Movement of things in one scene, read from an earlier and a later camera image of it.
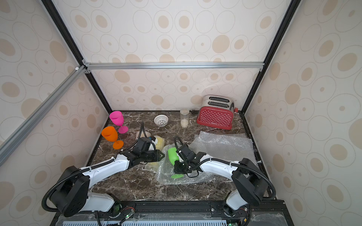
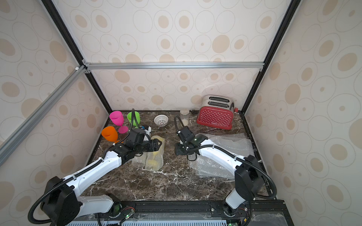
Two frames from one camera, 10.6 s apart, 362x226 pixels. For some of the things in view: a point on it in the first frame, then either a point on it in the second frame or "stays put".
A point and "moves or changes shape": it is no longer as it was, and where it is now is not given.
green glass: x=174 y=156 to x=136 y=118
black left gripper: x=158 y=157 to x=152 y=141
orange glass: x=110 y=133 stays put
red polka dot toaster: x=217 y=111 stays put
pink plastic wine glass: x=117 y=117 stays put
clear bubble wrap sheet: x=233 y=147 stays put
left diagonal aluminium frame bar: x=12 y=141 stays put
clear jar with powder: x=184 y=117 stays put
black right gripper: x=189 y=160 to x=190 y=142
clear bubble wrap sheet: x=165 y=169 moves or changes shape
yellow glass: x=160 y=145 stays put
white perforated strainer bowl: x=160 y=120 stays put
